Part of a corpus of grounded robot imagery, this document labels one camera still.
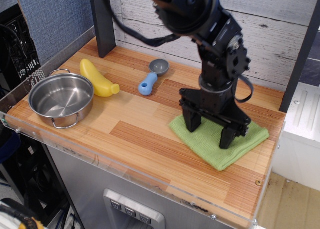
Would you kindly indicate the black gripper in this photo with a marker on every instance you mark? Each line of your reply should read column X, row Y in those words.
column 218, row 106

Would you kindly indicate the green cloth napkin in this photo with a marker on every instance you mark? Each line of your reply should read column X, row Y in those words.
column 205, row 142

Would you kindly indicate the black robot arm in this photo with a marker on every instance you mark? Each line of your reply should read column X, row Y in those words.
column 224, row 60

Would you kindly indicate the blue grey toy spoon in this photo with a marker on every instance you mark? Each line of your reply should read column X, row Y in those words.
column 157, row 68

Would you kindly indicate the white appliance top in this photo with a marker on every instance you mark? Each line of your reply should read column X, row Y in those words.
column 297, row 157

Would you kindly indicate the yellow plastic toy banana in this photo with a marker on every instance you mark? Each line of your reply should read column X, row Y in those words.
column 102, row 86

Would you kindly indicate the silver dispenser panel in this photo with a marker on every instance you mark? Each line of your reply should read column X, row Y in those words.
column 132, row 210

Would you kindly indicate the stainless steel pot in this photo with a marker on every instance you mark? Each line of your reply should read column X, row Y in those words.
column 62, row 100

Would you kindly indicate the black plastic crate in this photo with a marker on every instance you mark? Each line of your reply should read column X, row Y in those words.
column 18, row 55

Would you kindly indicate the dark grey right post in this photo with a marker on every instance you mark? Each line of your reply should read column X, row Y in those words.
column 301, row 59

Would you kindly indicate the dark grey post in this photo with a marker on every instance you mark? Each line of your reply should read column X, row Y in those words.
column 104, row 27
column 301, row 59

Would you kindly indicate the dark grey left post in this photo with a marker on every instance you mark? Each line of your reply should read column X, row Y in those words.
column 104, row 27

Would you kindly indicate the clear acrylic guard rail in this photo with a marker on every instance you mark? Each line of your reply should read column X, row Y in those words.
column 125, row 149

